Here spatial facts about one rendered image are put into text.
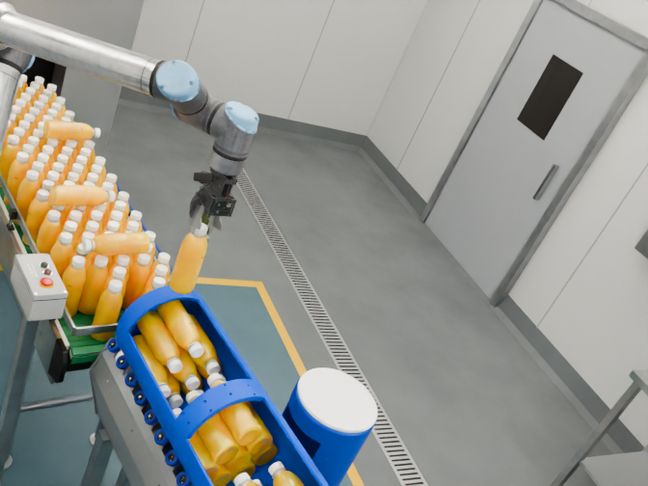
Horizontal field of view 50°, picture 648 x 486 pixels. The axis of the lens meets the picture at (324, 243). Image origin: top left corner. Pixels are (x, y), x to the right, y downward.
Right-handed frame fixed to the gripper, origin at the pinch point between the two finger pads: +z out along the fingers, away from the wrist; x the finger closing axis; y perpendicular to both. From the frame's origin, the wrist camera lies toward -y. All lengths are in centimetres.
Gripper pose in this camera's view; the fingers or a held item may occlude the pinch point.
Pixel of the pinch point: (200, 228)
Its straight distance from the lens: 193.9
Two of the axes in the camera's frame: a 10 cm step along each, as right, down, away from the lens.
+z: -3.5, 8.2, 4.5
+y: 4.6, 5.7, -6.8
